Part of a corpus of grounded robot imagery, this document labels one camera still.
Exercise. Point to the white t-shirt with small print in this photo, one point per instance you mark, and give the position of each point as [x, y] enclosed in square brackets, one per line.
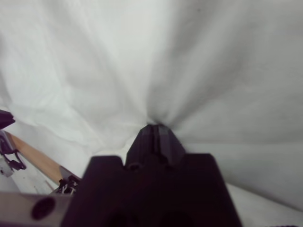
[142, 71]

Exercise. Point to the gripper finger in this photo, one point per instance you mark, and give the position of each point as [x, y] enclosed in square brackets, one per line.
[169, 144]
[139, 146]

